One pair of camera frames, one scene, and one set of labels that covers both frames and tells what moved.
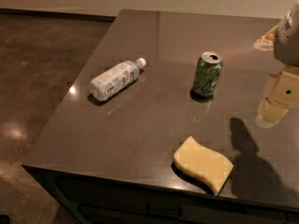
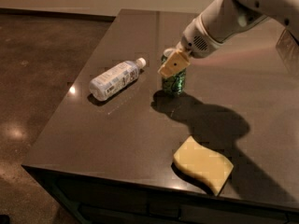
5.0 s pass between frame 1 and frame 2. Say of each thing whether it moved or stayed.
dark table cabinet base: stayed
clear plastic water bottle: stayed
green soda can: moved
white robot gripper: moved
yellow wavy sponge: stayed
